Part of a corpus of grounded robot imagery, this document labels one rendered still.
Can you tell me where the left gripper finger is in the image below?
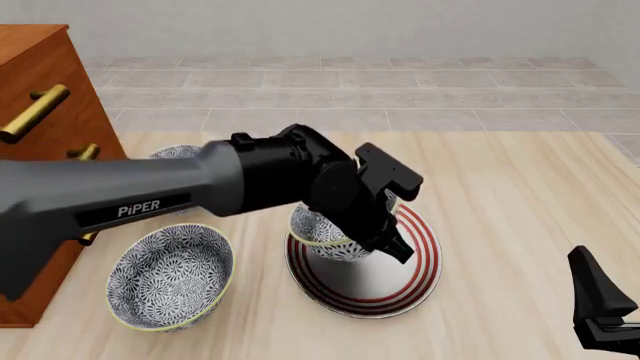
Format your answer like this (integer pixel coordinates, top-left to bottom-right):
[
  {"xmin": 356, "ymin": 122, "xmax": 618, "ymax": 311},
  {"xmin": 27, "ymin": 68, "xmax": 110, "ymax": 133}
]
[{"xmin": 379, "ymin": 231, "xmax": 417, "ymax": 267}]

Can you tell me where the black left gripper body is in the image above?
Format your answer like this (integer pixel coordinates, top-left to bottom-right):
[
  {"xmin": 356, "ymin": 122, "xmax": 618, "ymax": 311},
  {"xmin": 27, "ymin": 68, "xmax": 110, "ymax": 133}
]
[{"xmin": 348, "ymin": 201, "xmax": 401, "ymax": 254}]

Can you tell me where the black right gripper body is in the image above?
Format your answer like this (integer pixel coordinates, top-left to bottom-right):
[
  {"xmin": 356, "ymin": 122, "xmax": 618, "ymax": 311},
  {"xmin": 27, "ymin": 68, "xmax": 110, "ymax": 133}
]
[{"xmin": 572, "ymin": 313, "xmax": 640, "ymax": 354}]

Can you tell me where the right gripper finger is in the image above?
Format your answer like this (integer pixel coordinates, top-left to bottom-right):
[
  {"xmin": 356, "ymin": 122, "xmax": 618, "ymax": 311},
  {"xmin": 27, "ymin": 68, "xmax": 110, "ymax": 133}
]
[{"xmin": 567, "ymin": 244, "xmax": 640, "ymax": 324}]

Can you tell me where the patterned black and white bowl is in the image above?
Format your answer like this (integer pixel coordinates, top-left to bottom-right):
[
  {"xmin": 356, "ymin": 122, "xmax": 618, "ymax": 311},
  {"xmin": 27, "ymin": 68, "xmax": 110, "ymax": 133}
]
[
  {"xmin": 105, "ymin": 222, "xmax": 236, "ymax": 334},
  {"xmin": 288, "ymin": 189, "xmax": 402, "ymax": 263},
  {"xmin": 148, "ymin": 144, "xmax": 205, "ymax": 218}
]

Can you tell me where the white plate with red rings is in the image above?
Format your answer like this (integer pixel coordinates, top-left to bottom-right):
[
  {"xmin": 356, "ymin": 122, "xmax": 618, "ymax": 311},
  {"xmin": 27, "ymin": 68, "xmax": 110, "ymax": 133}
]
[{"xmin": 283, "ymin": 204, "xmax": 445, "ymax": 321}]

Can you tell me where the wooden cabinet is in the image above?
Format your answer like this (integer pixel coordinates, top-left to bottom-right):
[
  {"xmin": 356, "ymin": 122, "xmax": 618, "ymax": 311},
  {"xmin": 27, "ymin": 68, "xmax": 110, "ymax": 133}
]
[{"xmin": 0, "ymin": 24, "xmax": 129, "ymax": 329}]

